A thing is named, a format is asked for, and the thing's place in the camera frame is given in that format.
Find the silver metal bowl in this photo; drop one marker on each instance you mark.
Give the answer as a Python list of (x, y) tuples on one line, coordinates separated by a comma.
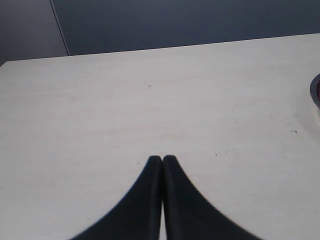
[(315, 91)]

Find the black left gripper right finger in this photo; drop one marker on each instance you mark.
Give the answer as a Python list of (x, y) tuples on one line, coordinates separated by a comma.
[(188, 215)]

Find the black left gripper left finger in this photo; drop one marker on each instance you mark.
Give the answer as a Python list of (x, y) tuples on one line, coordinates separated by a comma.
[(137, 216)]

